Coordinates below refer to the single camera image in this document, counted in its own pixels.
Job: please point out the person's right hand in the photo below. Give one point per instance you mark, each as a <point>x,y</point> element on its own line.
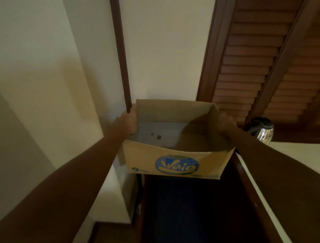
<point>225,125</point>

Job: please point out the person's left hand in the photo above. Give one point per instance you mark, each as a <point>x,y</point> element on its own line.
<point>127,125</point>

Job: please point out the brown cardboard box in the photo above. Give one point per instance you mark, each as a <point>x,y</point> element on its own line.
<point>175,110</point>

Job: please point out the person's left forearm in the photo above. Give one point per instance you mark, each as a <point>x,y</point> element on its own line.
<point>55,195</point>

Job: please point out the person's right forearm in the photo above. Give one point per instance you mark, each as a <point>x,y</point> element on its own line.
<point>280,175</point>

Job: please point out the black steel electric kettle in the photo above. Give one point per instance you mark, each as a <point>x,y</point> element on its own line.
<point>261,129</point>

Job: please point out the brown louvered wooden shutter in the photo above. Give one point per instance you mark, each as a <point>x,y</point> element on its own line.
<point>297,87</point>
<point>250,62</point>

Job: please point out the wooden cabinet with cream top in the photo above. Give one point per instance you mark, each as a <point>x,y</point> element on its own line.
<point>257,200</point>

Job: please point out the dark wooden chair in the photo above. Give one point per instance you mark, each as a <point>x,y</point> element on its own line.
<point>187,210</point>

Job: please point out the brown wooden wall trim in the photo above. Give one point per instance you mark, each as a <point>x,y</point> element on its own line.
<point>121,50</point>

